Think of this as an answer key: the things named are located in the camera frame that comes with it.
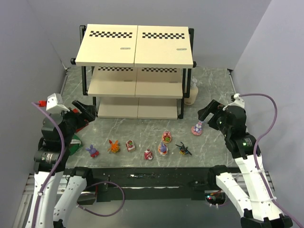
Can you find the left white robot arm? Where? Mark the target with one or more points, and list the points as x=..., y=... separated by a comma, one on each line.
x=50, y=163

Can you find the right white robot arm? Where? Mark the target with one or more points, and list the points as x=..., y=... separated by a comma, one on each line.
x=255, y=205

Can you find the cream pump bottle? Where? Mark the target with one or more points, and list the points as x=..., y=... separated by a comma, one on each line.
x=193, y=92

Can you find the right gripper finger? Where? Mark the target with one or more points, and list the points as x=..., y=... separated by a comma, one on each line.
x=211, y=108
x=211, y=118

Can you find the red cardboard box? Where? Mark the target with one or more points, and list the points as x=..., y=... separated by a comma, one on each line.
x=77, y=121

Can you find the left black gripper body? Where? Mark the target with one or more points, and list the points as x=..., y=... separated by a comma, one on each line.
x=77, y=116

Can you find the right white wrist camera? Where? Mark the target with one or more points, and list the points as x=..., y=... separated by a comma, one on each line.
x=236, y=100

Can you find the black dragon toy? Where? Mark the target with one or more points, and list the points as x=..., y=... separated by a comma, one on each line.
x=183, y=149

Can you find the pink strawberry tart toy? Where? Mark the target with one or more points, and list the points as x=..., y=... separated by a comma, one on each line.
x=166, y=137

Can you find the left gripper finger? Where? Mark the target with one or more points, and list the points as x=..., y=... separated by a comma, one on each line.
x=88, y=112
x=82, y=107

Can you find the strawberry cake slice toy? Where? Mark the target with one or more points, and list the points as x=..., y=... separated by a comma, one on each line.
x=130, y=145

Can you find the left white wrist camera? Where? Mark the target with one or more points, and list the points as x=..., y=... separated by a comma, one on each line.
x=55, y=104

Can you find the beige three-tier shelf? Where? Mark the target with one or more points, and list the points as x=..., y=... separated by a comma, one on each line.
x=138, y=72

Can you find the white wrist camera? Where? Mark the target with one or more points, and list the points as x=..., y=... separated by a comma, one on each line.
x=55, y=104
x=236, y=100

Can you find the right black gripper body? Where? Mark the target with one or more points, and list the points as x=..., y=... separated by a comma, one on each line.
x=216, y=116

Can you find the green and brown plush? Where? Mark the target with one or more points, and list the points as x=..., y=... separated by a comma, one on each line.
x=75, y=144

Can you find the purple bunny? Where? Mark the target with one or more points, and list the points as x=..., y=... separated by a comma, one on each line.
x=92, y=151
x=163, y=149
x=197, y=128

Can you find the orange fox toy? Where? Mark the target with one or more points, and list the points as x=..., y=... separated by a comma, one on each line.
x=114, y=146

